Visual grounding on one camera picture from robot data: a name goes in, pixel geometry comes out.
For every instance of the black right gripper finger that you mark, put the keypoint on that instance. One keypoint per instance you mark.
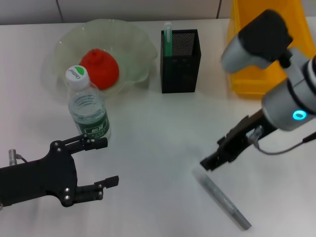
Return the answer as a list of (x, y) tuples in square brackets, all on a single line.
[(214, 161)]

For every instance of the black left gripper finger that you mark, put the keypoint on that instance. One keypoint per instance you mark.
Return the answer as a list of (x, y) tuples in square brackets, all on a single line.
[(98, 143), (111, 181)]

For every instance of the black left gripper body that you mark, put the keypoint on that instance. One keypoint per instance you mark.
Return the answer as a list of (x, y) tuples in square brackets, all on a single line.
[(37, 180)]

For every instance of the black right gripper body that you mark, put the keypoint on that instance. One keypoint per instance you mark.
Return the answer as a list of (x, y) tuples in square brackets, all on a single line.
[(242, 138)]

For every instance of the clear green-labelled water bottle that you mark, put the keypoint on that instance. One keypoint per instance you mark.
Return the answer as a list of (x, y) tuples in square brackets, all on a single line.
[(89, 116)]

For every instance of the grey marker pen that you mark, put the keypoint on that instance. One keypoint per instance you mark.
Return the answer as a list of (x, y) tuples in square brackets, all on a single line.
[(217, 195)]

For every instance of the orange fruit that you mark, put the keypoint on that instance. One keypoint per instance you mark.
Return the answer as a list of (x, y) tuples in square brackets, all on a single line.
[(106, 66)]

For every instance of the green pen with white cap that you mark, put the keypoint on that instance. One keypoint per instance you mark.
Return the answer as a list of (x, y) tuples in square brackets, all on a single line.
[(168, 42)]

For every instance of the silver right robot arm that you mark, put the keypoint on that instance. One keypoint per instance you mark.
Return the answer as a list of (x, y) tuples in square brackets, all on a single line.
[(284, 106)]

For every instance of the black mesh pen holder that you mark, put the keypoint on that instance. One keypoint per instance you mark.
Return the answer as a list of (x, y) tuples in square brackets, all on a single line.
[(179, 76)]

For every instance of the green glass fruit plate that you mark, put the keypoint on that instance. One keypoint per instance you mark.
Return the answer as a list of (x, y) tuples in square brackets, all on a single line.
[(133, 49)]

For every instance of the yellow plastic bin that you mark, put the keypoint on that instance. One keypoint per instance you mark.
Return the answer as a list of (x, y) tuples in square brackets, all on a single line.
[(247, 84)]

